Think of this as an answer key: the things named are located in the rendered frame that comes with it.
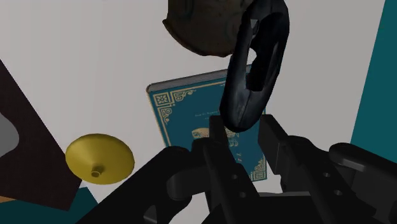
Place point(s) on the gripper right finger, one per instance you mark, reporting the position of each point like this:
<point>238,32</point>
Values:
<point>310,167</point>

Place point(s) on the yellow cone-shaped object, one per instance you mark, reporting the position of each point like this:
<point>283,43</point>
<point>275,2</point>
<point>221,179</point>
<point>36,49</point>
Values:
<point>99,152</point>

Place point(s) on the black loop-shaped object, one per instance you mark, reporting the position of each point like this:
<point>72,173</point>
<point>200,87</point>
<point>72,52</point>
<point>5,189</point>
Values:
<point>238,102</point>

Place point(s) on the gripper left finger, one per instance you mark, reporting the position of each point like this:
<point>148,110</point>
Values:
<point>173,173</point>

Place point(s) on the dark brown lumpy object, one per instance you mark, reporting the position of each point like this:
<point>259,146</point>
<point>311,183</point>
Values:
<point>201,28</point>

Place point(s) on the teal book with gold ornament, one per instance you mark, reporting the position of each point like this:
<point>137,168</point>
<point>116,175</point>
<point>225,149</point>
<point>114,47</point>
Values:
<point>186,118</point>

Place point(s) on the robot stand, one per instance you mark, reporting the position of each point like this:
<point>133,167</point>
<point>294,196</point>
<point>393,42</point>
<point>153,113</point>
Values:
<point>37,161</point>

